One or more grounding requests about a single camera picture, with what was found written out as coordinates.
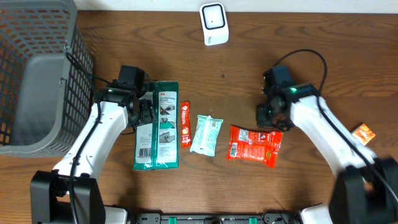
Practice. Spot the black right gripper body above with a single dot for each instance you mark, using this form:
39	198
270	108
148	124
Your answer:
267	117

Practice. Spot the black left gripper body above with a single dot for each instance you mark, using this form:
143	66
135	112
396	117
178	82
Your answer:
147	114

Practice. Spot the green white wipes pack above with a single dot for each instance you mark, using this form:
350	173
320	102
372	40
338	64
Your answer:
157	143

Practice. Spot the red coffee stick sachet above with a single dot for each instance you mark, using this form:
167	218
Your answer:
185	119

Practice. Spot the red candy bag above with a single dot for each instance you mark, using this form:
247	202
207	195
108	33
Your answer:
254	146

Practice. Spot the mint green tissue pack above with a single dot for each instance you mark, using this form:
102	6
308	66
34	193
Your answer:
206	134

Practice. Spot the small orange tissue pack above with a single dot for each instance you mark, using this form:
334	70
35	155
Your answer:
363	134

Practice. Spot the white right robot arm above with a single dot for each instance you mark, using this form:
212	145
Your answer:
365	188

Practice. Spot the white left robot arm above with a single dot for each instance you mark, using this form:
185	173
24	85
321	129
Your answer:
70	192

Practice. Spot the white barcode scanner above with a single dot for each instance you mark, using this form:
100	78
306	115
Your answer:
214	23

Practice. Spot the grey plastic mesh basket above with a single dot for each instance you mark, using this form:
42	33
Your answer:
45	101

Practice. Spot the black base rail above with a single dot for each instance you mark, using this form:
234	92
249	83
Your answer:
265	218

